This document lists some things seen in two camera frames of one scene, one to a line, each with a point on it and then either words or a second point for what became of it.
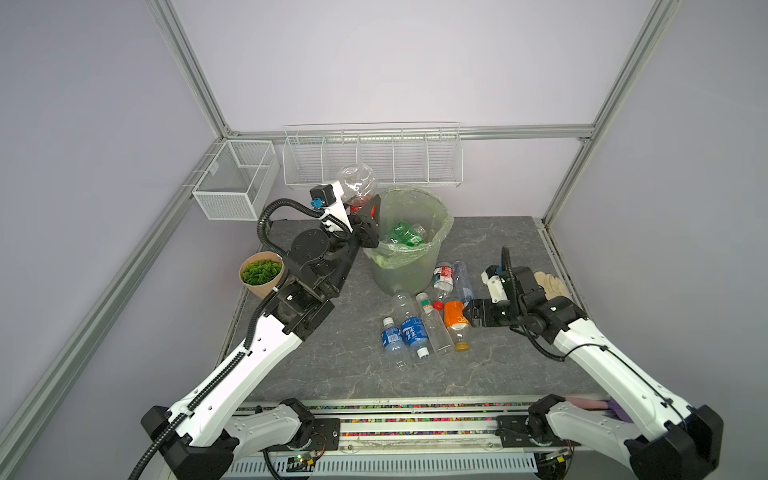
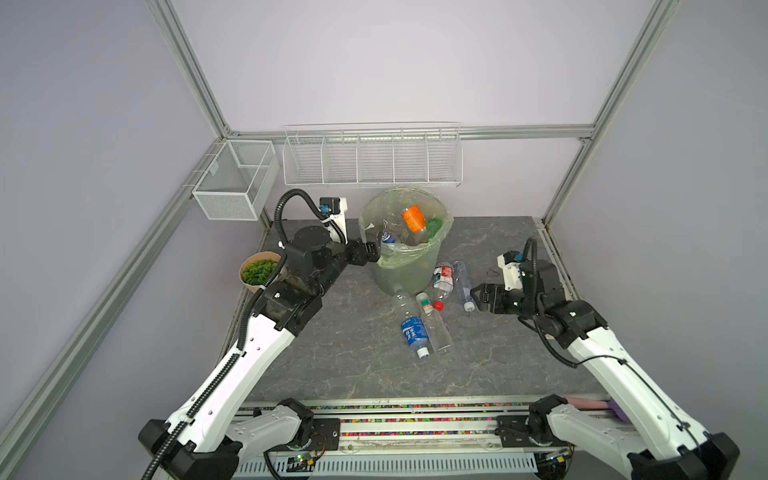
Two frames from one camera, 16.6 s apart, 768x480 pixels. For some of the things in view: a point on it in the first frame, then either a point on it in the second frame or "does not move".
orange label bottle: (457, 324) -> (414, 219)
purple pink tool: (599, 403) does not move
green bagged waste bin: (414, 223) does not move
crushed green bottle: (403, 233) -> (433, 226)
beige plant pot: (262, 273) does not move
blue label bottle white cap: (413, 325) does not move
